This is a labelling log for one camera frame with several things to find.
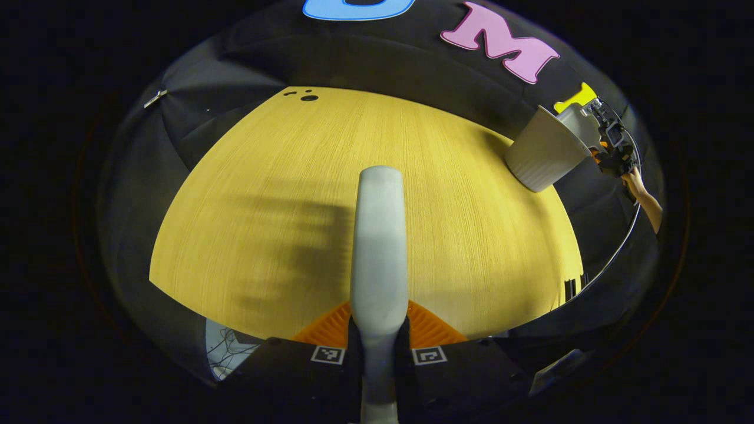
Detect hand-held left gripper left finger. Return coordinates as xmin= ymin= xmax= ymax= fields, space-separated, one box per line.
xmin=221 ymin=300 xmax=362 ymax=424

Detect white ribbed garbage bin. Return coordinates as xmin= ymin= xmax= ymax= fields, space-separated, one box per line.
xmin=505 ymin=106 xmax=591 ymax=193

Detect black backdrop cloth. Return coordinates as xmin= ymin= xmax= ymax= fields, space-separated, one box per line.
xmin=97 ymin=0 xmax=666 ymax=383

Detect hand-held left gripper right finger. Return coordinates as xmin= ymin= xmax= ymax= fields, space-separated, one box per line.
xmin=396 ymin=299 xmax=531 ymax=424

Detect wooden desktop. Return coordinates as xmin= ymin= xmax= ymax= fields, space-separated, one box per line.
xmin=149 ymin=87 xmax=584 ymax=341

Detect tangled black cables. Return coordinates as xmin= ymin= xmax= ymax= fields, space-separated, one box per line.
xmin=206 ymin=321 xmax=260 ymax=380

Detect white plastic dustpan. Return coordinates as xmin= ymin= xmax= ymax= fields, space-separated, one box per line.
xmin=557 ymin=106 xmax=603 ymax=149

